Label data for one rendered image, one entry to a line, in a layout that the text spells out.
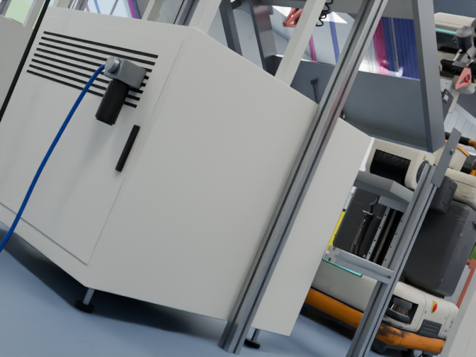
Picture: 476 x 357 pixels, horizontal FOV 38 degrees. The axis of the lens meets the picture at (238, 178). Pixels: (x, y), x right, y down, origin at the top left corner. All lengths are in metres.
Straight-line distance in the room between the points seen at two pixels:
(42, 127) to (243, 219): 0.54
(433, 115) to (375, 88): 0.23
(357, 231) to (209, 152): 1.79
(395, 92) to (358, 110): 0.18
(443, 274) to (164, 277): 1.75
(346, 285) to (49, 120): 1.50
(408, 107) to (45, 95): 1.03
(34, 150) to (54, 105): 0.12
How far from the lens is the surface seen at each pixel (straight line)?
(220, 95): 1.49
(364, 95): 2.23
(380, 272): 2.00
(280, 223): 1.64
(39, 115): 1.81
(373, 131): 2.24
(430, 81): 2.01
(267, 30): 2.46
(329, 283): 2.86
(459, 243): 3.09
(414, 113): 2.13
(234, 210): 1.58
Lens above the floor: 0.34
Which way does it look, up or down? 1 degrees up
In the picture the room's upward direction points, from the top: 23 degrees clockwise
